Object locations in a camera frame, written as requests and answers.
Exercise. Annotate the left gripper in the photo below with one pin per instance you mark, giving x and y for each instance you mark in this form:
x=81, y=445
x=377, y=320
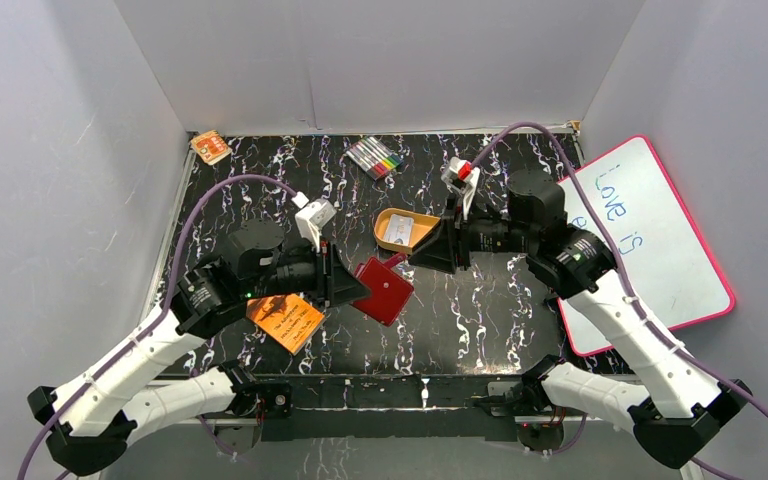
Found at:
x=325, y=275

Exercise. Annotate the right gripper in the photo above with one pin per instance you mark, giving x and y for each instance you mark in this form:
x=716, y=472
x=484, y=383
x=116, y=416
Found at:
x=437, y=250

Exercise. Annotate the red card holder wallet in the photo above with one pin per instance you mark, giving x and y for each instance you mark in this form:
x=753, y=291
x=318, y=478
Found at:
x=389, y=291

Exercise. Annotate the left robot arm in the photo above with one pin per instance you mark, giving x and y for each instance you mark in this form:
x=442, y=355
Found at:
x=91, y=421

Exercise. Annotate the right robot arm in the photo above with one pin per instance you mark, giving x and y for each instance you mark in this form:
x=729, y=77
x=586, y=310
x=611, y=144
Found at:
x=673, y=410

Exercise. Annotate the white card in tray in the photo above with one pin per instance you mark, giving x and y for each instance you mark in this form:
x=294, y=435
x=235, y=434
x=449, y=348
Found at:
x=399, y=229

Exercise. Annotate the small orange card box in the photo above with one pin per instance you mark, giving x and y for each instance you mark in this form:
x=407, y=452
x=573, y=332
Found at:
x=210, y=147

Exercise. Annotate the orange oval tray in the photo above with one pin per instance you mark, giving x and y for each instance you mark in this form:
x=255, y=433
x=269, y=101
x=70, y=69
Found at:
x=424, y=224

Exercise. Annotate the orange book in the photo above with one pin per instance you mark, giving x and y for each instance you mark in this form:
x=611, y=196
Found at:
x=288, y=319

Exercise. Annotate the pack of coloured markers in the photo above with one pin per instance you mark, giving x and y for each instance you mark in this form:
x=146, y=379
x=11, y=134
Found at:
x=373, y=157

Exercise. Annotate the pink framed whiteboard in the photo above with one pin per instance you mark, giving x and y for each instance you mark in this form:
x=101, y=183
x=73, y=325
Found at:
x=669, y=264

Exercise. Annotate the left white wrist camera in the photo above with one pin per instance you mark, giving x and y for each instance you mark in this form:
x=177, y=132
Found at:
x=312, y=216

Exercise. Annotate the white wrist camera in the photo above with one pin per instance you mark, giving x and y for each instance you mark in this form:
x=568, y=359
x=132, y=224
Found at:
x=312, y=216
x=462, y=178

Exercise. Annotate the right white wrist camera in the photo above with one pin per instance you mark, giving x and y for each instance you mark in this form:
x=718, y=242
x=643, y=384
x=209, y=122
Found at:
x=462, y=178

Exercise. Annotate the black metal base rail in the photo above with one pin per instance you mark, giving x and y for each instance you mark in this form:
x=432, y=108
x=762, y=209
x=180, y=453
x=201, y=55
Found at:
x=296, y=407

